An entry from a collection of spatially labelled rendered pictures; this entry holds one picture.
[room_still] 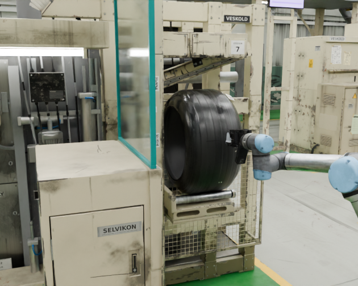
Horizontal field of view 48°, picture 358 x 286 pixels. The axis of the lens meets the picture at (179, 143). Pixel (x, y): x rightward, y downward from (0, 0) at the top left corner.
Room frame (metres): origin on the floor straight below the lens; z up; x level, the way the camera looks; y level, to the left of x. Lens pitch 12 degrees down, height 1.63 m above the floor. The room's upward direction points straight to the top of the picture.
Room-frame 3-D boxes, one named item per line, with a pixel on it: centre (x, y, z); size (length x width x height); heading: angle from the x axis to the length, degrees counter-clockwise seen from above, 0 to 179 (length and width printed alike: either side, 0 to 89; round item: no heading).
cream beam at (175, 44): (2.51, -0.09, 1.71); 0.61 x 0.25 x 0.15; 110
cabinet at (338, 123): (6.39, -2.74, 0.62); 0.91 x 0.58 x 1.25; 114
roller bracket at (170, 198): (2.13, 0.09, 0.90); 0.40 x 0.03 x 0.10; 20
